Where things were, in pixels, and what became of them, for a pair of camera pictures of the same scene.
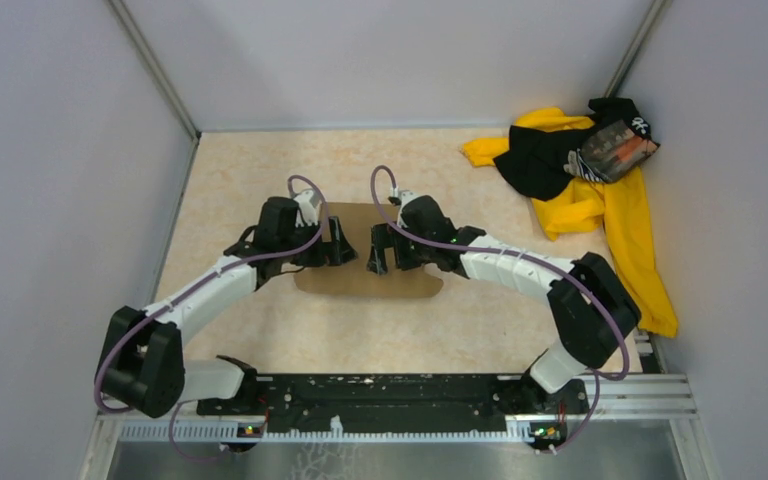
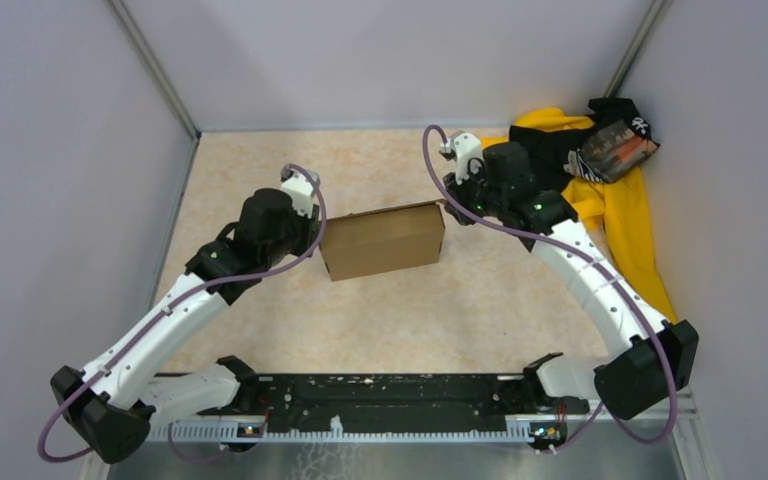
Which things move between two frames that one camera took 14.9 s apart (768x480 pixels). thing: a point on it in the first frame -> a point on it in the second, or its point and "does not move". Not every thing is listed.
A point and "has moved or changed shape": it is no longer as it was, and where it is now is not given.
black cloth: (533, 161) does not move
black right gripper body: (410, 253) -> (476, 193)
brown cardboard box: (353, 278) has moved or changed shape
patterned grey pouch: (609, 155) does not move
